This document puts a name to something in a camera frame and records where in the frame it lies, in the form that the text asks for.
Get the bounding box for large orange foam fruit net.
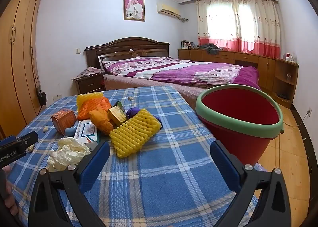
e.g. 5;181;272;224
77;97;112;121

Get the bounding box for cream and red curtains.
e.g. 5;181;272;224
196;0;282;59

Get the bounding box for large yellow foam fruit net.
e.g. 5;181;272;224
109;108;162;159

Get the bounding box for power cable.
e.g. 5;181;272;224
281;111;310;128

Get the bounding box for pink cloth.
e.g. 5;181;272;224
72;66;106;80

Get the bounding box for dark framed board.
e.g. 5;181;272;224
98;53;140;73

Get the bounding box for long wooden cabinet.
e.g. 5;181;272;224
177;49;299;109

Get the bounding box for white medicine box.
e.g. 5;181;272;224
73;120;101;152

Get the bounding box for wall air conditioner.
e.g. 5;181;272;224
156;3;180;17

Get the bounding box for framed wedding photo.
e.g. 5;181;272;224
123;0;145;22

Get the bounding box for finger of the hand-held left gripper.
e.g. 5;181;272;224
0;131;39;154

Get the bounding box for small yellow foam fruit net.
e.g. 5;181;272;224
76;92;105;113

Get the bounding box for grey clothes pile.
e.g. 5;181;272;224
198;43;223;55

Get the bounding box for black hanging pouch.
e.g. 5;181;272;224
37;89;47;106

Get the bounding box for purple floral quilt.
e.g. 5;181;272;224
102;56;261;91

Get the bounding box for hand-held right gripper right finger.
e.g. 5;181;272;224
210;140;292;227

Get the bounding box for white paper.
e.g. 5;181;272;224
47;137;91;172

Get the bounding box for red bucket with green rim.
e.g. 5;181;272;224
195;83;284;166

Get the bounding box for small orange foam fruit net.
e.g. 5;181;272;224
89;106;115;135

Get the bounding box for bed with pink sheet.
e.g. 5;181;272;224
103;56;261;116

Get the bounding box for wooden wardrobe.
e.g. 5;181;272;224
0;0;46;138

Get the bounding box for person's left hand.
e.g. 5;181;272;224
0;164;18;217

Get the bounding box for dark wooden headboard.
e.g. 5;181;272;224
85;37;170;69

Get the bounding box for gold cardboard box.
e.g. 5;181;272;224
107;106;128;127

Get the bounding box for green foil packet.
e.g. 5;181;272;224
113;100;126;112

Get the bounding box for purple plastic bag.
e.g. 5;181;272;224
125;107;163;128

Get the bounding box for dark wooden nightstand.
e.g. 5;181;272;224
72;72;106;94

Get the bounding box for orange cardboard box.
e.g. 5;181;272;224
51;108;77;135

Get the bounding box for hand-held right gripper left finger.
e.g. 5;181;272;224
28;141;117;227

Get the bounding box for light blue plastic piece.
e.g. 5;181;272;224
65;125;79;136

